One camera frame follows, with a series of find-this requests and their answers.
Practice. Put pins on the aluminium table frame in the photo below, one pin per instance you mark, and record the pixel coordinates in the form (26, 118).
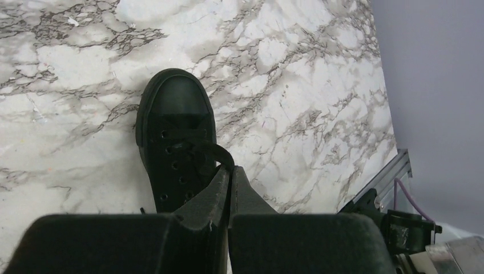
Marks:
(379, 192)

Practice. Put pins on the black canvas sneaker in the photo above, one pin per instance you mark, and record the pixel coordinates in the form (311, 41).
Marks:
(174, 116)

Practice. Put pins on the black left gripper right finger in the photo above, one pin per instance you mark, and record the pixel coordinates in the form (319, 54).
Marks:
(244, 199)

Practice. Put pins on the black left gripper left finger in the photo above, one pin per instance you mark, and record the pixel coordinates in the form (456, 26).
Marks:
(204, 240)

